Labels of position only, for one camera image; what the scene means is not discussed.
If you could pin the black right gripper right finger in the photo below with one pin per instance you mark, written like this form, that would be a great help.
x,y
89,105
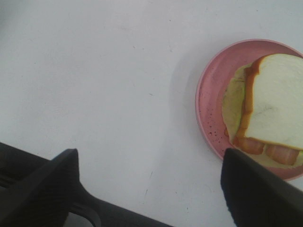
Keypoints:
x,y
256,197

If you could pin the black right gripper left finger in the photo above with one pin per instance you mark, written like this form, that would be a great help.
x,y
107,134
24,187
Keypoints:
x,y
47,196

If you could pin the white bread sandwich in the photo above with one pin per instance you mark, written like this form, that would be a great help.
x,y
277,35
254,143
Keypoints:
x,y
262,110

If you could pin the pink round plate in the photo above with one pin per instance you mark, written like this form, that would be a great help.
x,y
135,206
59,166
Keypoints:
x,y
213,84

